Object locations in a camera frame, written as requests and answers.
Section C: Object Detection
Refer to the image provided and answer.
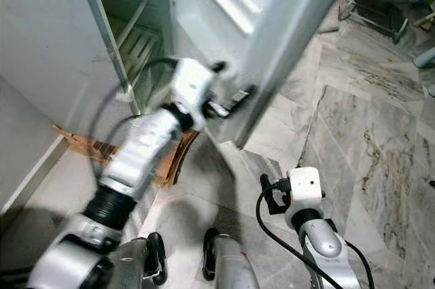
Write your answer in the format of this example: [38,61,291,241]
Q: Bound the white fridge shelf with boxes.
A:
[109,0,165,97]

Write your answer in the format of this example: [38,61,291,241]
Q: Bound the brown cardboard sheet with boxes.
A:
[53,124,202,188]

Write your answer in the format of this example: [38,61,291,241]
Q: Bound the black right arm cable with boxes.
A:
[255,180,345,289]

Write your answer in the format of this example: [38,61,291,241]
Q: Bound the white fridge door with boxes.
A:
[167,0,358,151]

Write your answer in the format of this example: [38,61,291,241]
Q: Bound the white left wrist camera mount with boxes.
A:
[170,58,228,137]

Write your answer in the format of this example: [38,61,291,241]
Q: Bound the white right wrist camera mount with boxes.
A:
[285,167,324,214]

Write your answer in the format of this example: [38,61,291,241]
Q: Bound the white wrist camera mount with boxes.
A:
[285,167,324,214]
[170,58,228,137]

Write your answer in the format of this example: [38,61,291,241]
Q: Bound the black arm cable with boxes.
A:
[88,56,181,182]
[255,180,345,289]

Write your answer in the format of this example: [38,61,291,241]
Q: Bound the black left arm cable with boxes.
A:
[88,56,181,182]

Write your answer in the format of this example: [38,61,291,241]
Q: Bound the white fridge cabinet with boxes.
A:
[0,0,172,162]

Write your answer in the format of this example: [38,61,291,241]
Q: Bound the silver right robot leg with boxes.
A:
[202,228,261,289]

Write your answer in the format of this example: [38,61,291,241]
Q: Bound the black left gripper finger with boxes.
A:
[223,84,258,117]

